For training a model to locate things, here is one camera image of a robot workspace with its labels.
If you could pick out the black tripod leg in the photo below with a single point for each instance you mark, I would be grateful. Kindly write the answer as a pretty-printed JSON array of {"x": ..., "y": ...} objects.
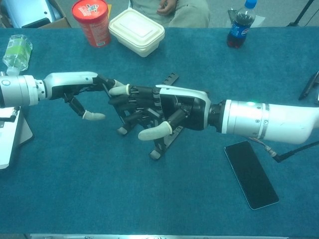
[{"x": 302, "y": 12}]

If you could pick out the white plastic device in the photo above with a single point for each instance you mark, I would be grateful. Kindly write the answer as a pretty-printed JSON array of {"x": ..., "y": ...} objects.
[{"x": 30, "y": 10}]

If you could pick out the black smartphone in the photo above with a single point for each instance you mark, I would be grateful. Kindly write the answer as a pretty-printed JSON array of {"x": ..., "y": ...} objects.
[{"x": 251, "y": 176}]

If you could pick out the cola bottle blue label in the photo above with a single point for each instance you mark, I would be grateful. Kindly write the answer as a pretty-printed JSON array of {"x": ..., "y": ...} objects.
[{"x": 238, "y": 30}]

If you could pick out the black folding laptop stand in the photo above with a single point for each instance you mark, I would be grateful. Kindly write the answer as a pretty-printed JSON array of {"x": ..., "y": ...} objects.
[{"x": 171, "y": 77}]

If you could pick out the long thin metal rod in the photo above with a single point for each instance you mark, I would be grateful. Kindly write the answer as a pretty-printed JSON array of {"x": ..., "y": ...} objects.
[{"x": 159, "y": 236}]

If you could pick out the black flat device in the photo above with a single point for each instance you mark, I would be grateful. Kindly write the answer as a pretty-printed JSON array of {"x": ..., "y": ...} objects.
[{"x": 310, "y": 84}]

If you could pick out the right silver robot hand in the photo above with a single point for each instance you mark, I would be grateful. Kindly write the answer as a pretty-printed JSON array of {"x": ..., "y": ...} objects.
[{"x": 184, "y": 99}]

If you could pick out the seated person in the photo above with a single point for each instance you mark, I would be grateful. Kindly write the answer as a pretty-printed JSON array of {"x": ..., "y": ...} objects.
[{"x": 189, "y": 15}]

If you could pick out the blue felt table cloth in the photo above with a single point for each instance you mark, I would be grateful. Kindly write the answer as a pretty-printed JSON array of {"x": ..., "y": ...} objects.
[{"x": 99, "y": 186}]

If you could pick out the white product box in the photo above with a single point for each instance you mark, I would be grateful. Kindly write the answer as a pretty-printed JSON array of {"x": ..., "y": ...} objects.
[{"x": 7, "y": 144}]

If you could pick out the cardboard box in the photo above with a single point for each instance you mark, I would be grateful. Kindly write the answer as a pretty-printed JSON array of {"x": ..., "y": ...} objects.
[{"x": 59, "y": 23}]

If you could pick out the clear water bottle green label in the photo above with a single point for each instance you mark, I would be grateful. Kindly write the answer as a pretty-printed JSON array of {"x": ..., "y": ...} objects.
[{"x": 17, "y": 52}]

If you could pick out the cream lidded food container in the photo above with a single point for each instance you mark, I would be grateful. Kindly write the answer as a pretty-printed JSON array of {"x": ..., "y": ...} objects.
[{"x": 137, "y": 30}]

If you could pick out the orange snack canister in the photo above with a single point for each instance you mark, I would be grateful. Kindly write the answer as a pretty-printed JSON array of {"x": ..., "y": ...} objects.
[{"x": 94, "y": 27}]

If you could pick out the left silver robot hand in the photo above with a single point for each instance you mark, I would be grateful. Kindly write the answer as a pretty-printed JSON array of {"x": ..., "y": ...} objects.
[{"x": 67, "y": 79}]

